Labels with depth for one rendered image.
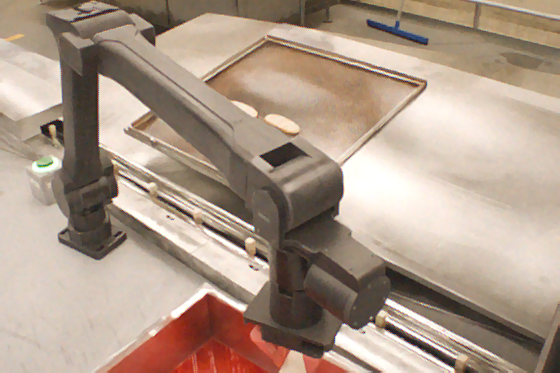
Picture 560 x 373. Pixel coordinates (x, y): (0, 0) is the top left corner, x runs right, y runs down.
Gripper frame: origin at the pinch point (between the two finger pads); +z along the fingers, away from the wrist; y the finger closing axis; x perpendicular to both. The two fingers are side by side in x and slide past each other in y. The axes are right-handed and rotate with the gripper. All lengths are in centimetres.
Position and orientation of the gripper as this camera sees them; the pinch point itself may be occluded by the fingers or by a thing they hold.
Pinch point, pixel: (296, 364)
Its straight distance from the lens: 72.8
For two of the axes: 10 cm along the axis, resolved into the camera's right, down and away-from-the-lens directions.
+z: 0.4, 8.5, 5.3
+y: 8.9, 2.1, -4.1
